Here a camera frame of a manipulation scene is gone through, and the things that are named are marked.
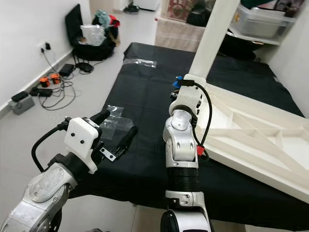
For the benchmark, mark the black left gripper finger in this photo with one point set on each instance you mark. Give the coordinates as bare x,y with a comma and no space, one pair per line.
100,117
128,140

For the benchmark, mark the white plastic table leg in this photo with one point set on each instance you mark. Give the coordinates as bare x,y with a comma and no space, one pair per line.
215,36

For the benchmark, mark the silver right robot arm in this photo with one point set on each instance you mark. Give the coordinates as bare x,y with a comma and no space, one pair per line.
181,150

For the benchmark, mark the clear tape cross patch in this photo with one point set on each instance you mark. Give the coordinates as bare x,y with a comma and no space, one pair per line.
118,121

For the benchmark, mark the black table cloth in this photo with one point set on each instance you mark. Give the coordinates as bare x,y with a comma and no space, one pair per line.
149,96

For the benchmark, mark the flat clear plastic bag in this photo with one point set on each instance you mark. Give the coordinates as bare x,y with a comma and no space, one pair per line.
140,62

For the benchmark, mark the black stand base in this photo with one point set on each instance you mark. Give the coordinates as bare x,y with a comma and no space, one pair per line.
84,67

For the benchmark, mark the black power adapter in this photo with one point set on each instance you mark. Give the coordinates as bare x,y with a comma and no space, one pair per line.
66,70

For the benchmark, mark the beige striped cloth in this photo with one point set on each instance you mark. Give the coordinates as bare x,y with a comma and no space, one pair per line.
174,36

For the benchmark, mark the orange black battery charger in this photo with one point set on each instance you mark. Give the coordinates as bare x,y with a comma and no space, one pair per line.
50,81

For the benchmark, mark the black bag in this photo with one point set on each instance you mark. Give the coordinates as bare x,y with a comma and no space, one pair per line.
94,53

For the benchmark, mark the black power strip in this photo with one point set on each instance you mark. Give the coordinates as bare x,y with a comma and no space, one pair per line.
41,92

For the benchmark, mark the crumpled clear plastic bag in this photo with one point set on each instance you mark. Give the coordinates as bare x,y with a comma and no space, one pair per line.
93,35

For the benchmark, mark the black kitchen appliance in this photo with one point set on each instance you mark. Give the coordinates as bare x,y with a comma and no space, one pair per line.
200,14

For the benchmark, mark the white low appliance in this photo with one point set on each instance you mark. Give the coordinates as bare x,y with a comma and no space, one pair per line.
149,5

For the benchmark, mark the small black pan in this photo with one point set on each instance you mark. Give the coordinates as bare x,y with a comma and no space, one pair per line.
131,8

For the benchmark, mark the red and teal clothes pile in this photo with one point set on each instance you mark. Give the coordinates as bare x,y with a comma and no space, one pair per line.
107,18

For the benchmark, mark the steel tray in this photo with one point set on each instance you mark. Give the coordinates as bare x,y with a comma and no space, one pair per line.
263,24

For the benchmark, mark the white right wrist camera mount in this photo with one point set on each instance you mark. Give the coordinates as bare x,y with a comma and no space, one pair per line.
188,94

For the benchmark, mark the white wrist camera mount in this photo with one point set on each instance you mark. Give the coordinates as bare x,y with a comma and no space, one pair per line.
188,94
83,142

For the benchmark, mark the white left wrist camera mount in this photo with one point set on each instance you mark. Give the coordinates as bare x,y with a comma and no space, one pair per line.
83,142

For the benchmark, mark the black wall plug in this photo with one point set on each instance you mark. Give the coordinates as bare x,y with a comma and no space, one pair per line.
48,46

